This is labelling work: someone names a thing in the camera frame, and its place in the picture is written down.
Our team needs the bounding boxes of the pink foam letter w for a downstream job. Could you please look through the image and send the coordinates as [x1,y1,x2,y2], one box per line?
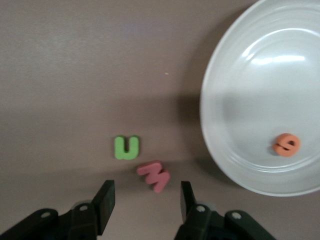
[136,159,171,194]

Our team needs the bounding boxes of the green foam letter u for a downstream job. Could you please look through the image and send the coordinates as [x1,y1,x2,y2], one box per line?
[113,134,140,161]

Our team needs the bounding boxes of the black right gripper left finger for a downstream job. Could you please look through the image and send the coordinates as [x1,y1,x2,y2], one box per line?
[0,179,116,240]

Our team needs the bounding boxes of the orange foam letter e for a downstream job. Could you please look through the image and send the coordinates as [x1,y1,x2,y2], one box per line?
[271,132,301,158]

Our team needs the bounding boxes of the brown table cover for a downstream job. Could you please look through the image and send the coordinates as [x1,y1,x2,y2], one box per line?
[0,0,320,240]

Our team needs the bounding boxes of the beige brown plate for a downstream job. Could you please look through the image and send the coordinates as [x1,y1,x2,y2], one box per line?
[199,0,320,197]

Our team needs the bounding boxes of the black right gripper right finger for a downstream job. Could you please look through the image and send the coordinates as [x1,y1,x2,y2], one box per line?
[173,180,276,240]

